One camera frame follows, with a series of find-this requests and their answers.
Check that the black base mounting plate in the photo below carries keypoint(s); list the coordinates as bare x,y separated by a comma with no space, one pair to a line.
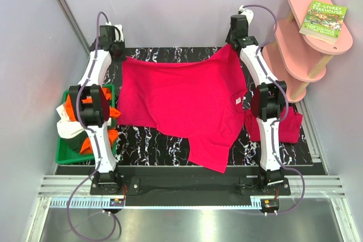
106,181

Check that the orange t-shirt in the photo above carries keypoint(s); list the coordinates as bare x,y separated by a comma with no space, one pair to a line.
109,94

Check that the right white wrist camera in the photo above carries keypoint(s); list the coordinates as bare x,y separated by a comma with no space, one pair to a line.
248,13

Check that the green plastic basket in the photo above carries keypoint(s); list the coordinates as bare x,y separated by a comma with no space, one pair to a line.
64,155

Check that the white t-shirt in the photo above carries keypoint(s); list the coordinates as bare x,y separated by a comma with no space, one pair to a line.
68,129

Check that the folded dark pink t-shirt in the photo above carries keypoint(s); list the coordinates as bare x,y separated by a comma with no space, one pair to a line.
289,128

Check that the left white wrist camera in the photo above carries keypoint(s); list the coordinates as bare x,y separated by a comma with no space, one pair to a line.
118,31

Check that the aluminium rail frame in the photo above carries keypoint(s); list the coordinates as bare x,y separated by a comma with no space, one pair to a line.
312,186

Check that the magenta t-shirt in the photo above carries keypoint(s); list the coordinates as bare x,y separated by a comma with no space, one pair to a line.
198,101

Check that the green storey treehouse book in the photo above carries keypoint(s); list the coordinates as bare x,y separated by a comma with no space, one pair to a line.
323,21

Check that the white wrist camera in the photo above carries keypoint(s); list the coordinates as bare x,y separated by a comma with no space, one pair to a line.
248,13
118,31

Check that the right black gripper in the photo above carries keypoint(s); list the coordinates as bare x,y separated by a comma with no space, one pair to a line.
227,38

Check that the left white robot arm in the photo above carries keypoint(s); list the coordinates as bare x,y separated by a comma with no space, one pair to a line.
91,108

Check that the pink three-tier shelf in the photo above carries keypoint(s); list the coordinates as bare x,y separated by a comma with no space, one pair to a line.
298,59

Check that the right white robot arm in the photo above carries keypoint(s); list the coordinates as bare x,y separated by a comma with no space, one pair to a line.
268,102

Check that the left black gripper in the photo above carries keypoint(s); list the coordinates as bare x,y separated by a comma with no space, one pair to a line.
119,58

